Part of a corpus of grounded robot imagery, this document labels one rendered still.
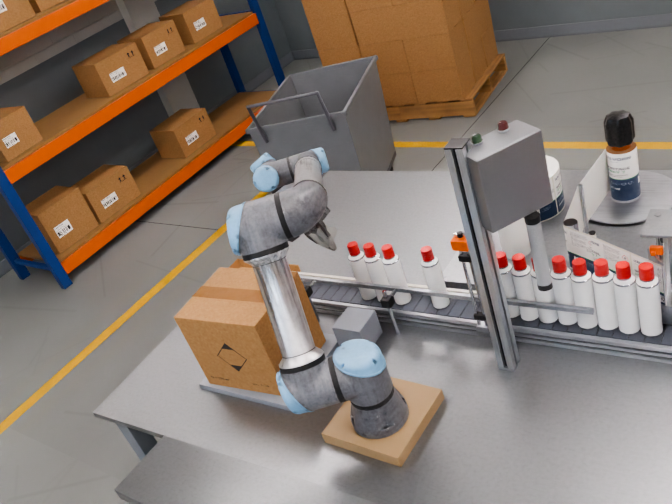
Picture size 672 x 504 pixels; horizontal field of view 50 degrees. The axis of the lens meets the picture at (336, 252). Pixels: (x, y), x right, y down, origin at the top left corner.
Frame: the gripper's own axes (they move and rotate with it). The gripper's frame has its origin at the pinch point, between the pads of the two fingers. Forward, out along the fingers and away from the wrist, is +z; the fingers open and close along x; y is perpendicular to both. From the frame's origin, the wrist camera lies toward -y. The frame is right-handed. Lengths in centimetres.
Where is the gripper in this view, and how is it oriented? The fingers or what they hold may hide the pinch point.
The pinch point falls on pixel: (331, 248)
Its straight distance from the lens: 222.5
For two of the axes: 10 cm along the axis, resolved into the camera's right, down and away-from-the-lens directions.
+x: -5.6, 3.4, 7.6
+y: 5.0, -5.9, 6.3
